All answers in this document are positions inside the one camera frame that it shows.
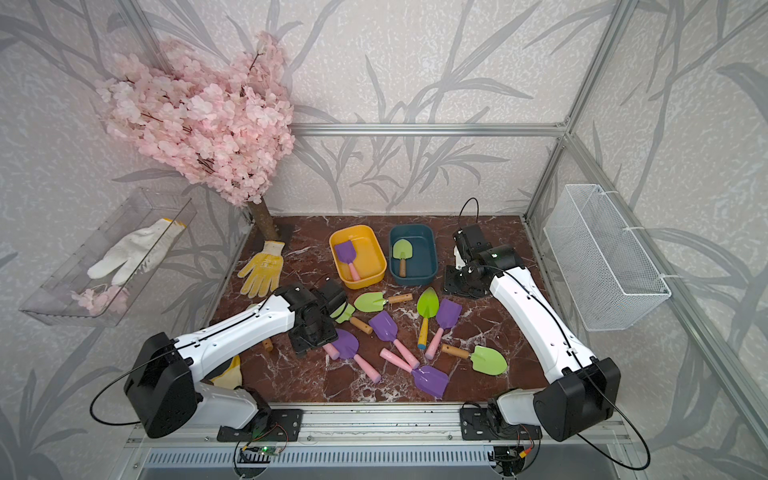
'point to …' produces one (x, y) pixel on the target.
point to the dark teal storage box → (422, 266)
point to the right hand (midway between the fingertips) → (447, 286)
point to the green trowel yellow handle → (427, 307)
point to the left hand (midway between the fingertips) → (328, 346)
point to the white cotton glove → (138, 251)
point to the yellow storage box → (370, 261)
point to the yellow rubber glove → (264, 271)
